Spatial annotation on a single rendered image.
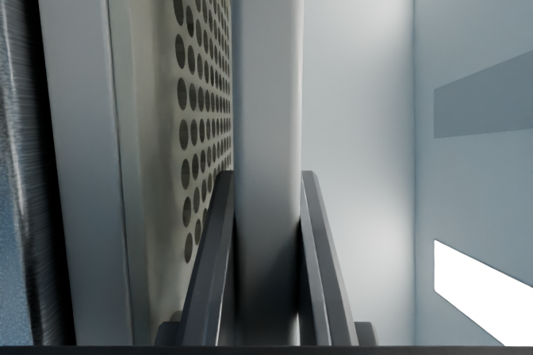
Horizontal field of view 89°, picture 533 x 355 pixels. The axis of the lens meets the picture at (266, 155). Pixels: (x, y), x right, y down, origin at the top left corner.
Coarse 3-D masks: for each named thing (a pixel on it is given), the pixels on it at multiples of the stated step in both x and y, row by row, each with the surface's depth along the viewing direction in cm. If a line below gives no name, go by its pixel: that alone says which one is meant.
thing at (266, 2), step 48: (240, 0) 7; (288, 0) 7; (240, 48) 7; (288, 48) 7; (240, 96) 7; (288, 96) 7; (240, 144) 8; (288, 144) 8; (240, 192) 8; (288, 192) 8; (240, 240) 8; (288, 240) 8; (240, 288) 8; (288, 288) 8; (240, 336) 9; (288, 336) 8
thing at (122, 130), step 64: (64, 0) 7; (128, 0) 7; (192, 0) 13; (64, 64) 7; (128, 64) 7; (192, 64) 14; (64, 128) 8; (128, 128) 8; (192, 128) 14; (64, 192) 8; (128, 192) 8; (192, 192) 13; (128, 256) 8; (192, 256) 13; (128, 320) 8
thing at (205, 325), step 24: (216, 192) 9; (216, 216) 8; (216, 240) 7; (216, 264) 7; (192, 288) 6; (216, 288) 6; (192, 312) 6; (216, 312) 6; (168, 336) 6; (192, 336) 6; (216, 336) 6
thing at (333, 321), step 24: (312, 192) 9; (312, 216) 8; (312, 240) 7; (312, 264) 7; (336, 264) 7; (312, 288) 6; (336, 288) 6; (312, 312) 6; (336, 312) 6; (312, 336) 6; (336, 336) 6; (360, 336) 6
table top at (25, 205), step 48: (0, 0) 6; (0, 48) 6; (0, 96) 6; (48, 96) 8; (0, 144) 7; (48, 144) 8; (0, 192) 7; (48, 192) 8; (0, 240) 7; (48, 240) 8; (0, 288) 7; (48, 288) 8; (0, 336) 7; (48, 336) 8
